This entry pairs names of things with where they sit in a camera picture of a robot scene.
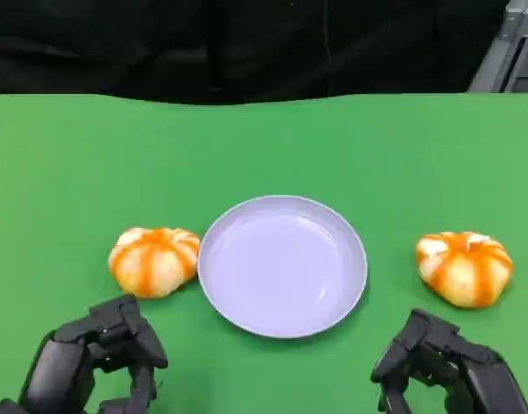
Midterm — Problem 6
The orange white toy bread roll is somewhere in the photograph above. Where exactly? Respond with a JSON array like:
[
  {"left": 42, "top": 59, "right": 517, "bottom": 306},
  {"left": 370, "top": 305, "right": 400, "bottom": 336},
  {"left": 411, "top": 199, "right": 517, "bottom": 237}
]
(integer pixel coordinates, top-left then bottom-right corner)
[
  {"left": 415, "top": 231, "right": 514, "bottom": 309},
  {"left": 108, "top": 227, "right": 202, "bottom": 299}
]

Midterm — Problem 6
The green table cloth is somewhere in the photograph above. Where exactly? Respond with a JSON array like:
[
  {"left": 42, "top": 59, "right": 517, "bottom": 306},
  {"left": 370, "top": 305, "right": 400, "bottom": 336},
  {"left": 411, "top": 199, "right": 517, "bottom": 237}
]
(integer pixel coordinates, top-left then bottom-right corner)
[{"left": 0, "top": 90, "right": 528, "bottom": 414}]

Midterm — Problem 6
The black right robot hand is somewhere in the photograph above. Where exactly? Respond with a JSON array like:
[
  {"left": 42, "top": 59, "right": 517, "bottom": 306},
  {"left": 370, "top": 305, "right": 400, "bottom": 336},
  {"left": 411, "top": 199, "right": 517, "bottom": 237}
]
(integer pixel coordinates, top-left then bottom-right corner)
[{"left": 370, "top": 308, "right": 528, "bottom": 414}]

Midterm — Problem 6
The lilac plate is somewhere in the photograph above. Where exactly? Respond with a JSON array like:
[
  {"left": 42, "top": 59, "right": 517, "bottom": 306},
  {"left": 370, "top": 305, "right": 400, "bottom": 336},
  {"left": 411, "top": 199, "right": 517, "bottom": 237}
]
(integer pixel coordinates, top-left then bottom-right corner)
[{"left": 197, "top": 194, "right": 369, "bottom": 339}]

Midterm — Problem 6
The grey metal frame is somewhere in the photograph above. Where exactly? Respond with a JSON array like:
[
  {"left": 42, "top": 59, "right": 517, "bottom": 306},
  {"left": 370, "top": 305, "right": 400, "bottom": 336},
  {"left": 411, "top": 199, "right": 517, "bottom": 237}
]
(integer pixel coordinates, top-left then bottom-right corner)
[{"left": 467, "top": 0, "right": 528, "bottom": 93}]

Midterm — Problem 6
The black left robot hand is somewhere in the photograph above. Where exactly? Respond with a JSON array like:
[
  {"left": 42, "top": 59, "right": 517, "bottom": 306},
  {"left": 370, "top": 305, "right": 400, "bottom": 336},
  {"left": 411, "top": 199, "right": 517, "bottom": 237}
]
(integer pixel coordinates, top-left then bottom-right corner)
[{"left": 0, "top": 293, "right": 169, "bottom": 414}]

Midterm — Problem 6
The black backdrop curtain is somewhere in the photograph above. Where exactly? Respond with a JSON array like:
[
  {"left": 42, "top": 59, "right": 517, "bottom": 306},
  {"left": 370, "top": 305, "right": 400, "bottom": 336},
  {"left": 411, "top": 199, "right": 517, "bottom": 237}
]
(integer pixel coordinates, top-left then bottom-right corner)
[{"left": 0, "top": 0, "right": 510, "bottom": 105}]

